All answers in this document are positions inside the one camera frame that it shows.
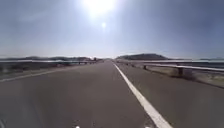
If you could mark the metal guardrail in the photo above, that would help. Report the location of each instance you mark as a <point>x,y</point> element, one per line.
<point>40,61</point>
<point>181,67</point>

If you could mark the grey asphalt road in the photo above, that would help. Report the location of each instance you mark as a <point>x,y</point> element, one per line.
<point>90,96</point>

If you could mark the dark hill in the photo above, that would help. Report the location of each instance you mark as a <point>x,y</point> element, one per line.
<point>143,57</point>

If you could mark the faint white painted line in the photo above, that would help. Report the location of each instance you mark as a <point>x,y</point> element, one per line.
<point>30,74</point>

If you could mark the white painted edge line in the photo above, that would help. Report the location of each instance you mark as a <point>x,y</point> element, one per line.
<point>140,96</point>

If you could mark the pale gravel verge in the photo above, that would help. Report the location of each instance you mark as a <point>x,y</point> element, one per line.
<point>203,78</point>

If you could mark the low distant hills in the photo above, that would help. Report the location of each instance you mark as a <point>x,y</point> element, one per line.
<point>53,58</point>

